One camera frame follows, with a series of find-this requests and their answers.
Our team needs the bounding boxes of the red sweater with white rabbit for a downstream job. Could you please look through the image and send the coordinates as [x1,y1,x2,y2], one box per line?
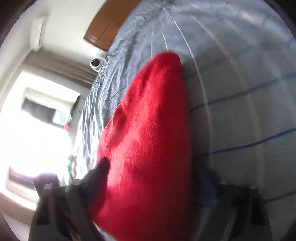
[88,52,191,240]

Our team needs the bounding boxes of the green and brown clothes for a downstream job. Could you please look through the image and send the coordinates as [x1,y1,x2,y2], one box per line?
[67,155,77,182]

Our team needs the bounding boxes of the white window desk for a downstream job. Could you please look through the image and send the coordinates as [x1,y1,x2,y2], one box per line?
[65,95,86,144]

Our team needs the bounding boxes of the beige curtain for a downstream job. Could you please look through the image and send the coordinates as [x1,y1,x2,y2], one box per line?
[25,49,97,88]

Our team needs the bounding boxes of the grey striped bed duvet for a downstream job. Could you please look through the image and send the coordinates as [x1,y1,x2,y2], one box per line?
[76,1,295,240]

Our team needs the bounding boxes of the brown wooden headboard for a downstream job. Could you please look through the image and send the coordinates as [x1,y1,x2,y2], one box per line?
[84,0,140,52]

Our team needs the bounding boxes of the white air conditioner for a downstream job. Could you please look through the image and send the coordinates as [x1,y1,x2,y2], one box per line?
[30,16,48,52]

